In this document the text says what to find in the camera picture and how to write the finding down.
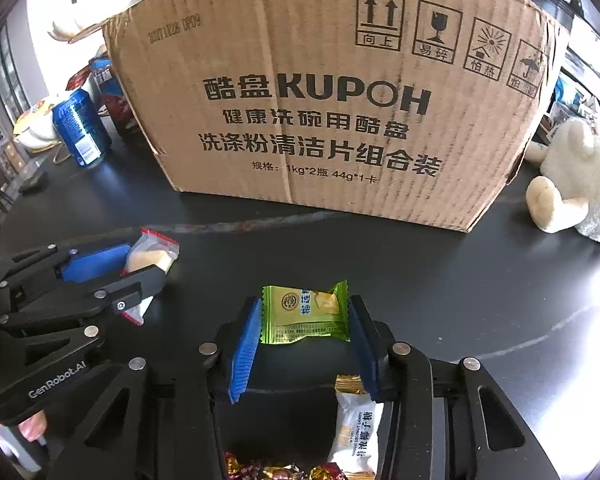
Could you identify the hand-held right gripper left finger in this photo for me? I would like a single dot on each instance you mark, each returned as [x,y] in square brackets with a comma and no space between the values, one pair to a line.
[245,350]

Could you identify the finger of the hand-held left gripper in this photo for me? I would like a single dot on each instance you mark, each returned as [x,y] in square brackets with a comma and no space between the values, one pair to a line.
[92,262]
[140,282]

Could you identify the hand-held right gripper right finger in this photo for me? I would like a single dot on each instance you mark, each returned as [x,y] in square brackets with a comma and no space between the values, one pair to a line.
[365,350]

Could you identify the white red-edged snack packet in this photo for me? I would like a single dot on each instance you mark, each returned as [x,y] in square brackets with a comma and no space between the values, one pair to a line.
[147,257]

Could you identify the light green snack packet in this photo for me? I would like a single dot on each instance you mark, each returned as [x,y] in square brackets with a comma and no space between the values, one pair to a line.
[302,317]

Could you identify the brown cardboard box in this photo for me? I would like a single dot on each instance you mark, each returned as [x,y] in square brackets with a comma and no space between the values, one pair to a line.
[330,100]

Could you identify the person's left hand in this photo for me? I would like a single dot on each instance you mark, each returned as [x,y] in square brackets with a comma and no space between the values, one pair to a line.
[32,425]

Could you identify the white gold-edged candy packet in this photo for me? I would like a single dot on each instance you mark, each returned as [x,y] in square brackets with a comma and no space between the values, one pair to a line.
[355,430]

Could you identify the red gold foil candy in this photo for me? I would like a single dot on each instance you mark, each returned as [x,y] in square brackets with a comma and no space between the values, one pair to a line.
[325,471]
[237,467]

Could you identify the blue soda can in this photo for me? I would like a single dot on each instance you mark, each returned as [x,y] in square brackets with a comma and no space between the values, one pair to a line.
[80,127]

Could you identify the white shell-shaped snack bowl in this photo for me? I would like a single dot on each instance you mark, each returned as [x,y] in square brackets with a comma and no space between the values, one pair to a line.
[35,127]

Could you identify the blue snack bag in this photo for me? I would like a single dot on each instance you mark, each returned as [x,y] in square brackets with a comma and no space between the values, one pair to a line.
[112,100]

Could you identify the white plush sheep toy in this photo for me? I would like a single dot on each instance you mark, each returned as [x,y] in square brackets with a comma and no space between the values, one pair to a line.
[575,180]

